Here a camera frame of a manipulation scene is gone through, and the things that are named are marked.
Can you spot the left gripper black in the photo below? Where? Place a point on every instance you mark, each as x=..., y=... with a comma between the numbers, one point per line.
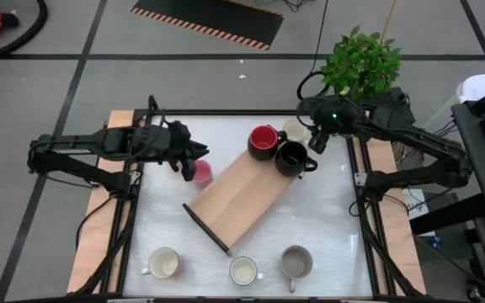
x=175, y=143

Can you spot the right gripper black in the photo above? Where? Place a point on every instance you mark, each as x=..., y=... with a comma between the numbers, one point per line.
x=331, y=118

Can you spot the pink mug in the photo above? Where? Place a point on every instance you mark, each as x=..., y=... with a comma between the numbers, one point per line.
x=204, y=172

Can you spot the cream mug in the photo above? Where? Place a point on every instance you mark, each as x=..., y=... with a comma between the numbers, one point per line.
x=295, y=130
x=163, y=262

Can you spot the all-black mug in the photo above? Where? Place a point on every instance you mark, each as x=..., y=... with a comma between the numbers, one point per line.
x=291, y=159

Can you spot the black mug with red inside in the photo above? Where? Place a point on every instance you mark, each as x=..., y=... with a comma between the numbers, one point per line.
x=263, y=141

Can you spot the white mug with blue rim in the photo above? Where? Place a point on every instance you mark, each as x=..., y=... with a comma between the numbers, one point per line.
x=243, y=270

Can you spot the grey mug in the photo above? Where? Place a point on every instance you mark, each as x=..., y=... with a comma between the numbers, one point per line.
x=296, y=263

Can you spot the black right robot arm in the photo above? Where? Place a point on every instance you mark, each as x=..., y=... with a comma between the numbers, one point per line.
x=415, y=134

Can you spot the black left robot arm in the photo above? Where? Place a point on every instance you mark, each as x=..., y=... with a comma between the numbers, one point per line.
x=78, y=145

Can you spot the green leafy plant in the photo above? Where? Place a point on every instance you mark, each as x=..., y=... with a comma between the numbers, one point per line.
x=362, y=63

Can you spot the yellow stick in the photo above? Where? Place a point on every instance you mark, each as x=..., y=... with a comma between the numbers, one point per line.
x=390, y=14

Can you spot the white paper sheet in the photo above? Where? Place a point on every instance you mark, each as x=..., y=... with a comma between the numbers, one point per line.
x=417, y=208

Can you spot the black hazard-striped floor mat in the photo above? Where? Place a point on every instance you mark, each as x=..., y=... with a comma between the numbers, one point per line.
x=209, y=17

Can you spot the light wooden side board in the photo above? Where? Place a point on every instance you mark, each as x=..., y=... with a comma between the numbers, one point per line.
x=398, y=235
x=95, y=235

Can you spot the white waste bin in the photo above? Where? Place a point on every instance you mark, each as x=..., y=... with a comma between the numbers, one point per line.
x=478, y=86

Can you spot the black table frame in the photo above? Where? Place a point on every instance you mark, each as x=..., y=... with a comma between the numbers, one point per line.
x=246, y=112

